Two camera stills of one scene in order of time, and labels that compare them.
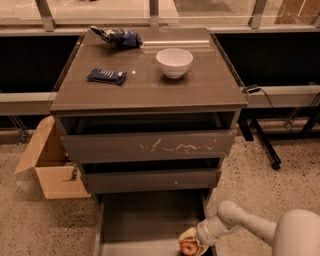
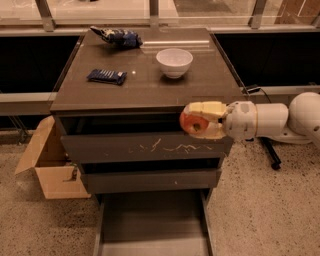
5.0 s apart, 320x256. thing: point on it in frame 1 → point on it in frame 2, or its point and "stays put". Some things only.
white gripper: [203, 232] → [240, 120]
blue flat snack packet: [111, 76] stays put
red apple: [189, 248] → [193, 124]
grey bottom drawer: [147, 223] stays put
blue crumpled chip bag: [119, 37] stays put
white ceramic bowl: [174, 62] stays put
